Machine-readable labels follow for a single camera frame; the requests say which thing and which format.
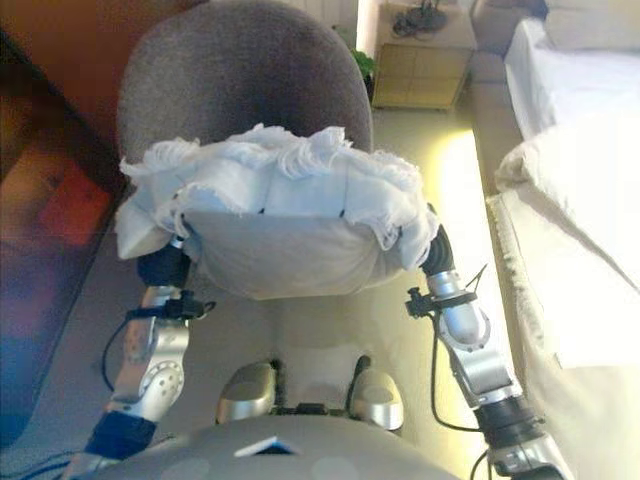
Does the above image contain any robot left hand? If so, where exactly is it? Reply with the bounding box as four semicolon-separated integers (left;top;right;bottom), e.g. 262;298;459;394
136;233;194;290

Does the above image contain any white fringed cushion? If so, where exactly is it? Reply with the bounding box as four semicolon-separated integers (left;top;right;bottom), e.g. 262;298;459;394
115;123;442;302

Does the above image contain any glossy dark tv cabinet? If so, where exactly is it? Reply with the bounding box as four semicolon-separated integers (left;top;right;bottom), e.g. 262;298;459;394
0;28;132;451

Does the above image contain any silver robot left leg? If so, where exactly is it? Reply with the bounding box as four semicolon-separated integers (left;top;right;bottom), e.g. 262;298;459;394
214;358;280;427

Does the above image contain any grey fabric armchair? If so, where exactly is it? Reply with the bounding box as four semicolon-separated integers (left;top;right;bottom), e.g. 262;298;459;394
115;0;374;169

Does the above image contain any grey robot torso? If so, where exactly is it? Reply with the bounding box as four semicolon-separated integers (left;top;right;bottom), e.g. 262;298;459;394
74;402;452;480

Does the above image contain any green potted plant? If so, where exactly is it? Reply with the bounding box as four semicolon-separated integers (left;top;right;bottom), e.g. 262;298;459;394
348;47;377;85

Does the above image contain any light wooden nightstand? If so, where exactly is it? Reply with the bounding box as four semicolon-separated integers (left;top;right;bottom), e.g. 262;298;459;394
371;4;477;113

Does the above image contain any white duvet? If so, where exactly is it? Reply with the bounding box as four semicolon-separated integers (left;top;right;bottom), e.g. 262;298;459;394
493;119;640;296

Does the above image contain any white bed mattress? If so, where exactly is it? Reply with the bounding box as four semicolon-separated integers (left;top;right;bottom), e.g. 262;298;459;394
485;17;640;480

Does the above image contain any white bed pillow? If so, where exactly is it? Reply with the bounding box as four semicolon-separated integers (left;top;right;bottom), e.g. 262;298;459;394
545;0;640;50

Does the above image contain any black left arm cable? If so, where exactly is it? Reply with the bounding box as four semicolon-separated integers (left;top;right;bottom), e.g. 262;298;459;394
101;298;217;397

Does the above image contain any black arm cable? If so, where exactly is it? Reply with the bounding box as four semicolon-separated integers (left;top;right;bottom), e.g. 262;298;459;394
406;285;489;480
101;298;217;397

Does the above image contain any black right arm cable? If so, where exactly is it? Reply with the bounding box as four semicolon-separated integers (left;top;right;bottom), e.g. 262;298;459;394
406;285;489;480

